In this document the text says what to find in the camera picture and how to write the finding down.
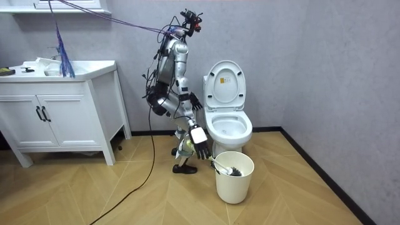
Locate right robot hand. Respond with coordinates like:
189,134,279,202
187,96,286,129
188,124,213,161

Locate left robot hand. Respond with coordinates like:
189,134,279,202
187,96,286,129
189,91,204,111

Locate white toilet brush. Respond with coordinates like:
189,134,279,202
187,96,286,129
186,139,243,178

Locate robot legs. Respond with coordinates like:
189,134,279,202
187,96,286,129
146,91,199,175

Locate white toilet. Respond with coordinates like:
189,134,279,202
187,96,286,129
202,59,253,157

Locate robot body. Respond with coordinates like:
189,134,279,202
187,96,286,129
142,8,204,101

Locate cream plastic bin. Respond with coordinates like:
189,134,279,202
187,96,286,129
214,151,255,205

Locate white vanity cabinet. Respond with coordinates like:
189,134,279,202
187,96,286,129
0,57,133,168

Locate chrome faucet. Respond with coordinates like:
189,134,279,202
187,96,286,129
47,46,62,61

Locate black floor cable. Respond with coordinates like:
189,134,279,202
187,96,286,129
89,106,157,225

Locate cable bundle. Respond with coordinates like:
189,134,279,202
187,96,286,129
46,0,176,79

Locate white wall shelf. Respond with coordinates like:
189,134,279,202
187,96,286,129
0,6,112,16

